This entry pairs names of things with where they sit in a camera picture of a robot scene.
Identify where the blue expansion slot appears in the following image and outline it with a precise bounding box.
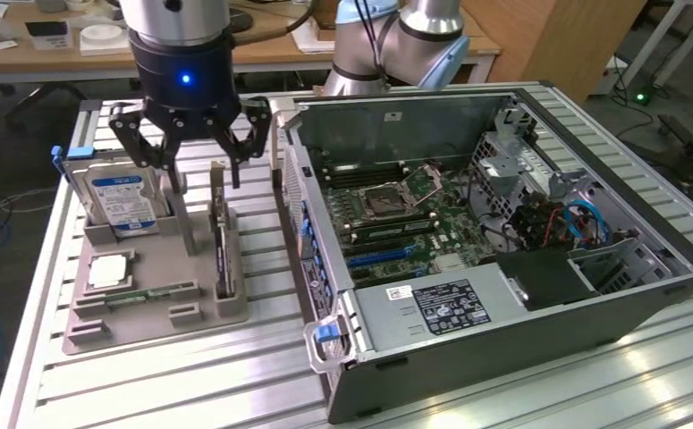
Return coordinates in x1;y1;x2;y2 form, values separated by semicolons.
344;248;419;270

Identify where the graphics card with black fan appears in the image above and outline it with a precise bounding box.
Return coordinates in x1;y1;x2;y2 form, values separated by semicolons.
208;160;235;299

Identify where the metal socket cover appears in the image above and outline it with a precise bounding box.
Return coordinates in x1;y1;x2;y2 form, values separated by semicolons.
402;164;446;202

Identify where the grey case handle blue latch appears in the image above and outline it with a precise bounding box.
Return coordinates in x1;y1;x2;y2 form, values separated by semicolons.
302;315;356;374

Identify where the black plastic air shroud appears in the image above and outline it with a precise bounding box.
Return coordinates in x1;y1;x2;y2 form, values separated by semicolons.
497;248;601;312

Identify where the metal disk bay cage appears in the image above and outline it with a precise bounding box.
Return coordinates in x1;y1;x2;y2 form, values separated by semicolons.
470;131;553;198

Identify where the blue disk caddy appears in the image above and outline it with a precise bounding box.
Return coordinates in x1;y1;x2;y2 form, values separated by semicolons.
50;143;95;181

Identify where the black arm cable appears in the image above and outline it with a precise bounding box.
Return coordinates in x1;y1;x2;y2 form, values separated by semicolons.
354;0;386;80

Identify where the hard disk with blue label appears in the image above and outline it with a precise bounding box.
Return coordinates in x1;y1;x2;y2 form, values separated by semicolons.
61;151;163;238

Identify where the green RAM stick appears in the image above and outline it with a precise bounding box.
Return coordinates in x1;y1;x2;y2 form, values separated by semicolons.
104;288;173;306

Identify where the green motherboard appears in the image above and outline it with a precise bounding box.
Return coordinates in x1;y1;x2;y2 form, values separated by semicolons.
308;149;497;287

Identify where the black RAM stick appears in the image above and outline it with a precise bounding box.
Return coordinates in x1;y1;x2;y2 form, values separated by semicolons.
351;214;436;243

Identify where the stack of white papers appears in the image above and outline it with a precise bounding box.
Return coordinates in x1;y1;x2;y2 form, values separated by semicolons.
288;20;339;55

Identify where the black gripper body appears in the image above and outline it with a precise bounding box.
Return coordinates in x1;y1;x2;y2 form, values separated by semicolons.
128;30;243;139

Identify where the silver CPU chip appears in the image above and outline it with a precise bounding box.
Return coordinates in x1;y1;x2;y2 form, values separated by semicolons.
87;257;129;290

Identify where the white square block round dish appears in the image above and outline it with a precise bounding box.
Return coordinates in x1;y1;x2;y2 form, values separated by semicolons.
79;24;132;57

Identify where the grey power supply unit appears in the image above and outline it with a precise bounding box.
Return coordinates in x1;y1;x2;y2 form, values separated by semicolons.
351;263;530;354

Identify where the open black PC case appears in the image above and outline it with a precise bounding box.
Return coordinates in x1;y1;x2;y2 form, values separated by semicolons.
267;87;693;425

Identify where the wooden desk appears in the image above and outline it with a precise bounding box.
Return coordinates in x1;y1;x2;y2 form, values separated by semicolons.
0;0;502;86

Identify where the blue wire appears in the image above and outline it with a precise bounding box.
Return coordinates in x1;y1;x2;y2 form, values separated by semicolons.
563;203;610;248

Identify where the CPU socket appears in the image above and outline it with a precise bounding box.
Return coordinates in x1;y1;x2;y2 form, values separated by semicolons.
362;182;410;220

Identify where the grey parts rack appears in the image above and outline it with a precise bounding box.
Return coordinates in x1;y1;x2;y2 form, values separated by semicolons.
61;172;251;357

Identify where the white box with black top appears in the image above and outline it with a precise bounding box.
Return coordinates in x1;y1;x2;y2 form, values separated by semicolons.
25;21;73;51

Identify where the empty metal disk bay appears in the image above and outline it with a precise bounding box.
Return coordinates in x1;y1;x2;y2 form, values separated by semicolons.
565;239;681;296

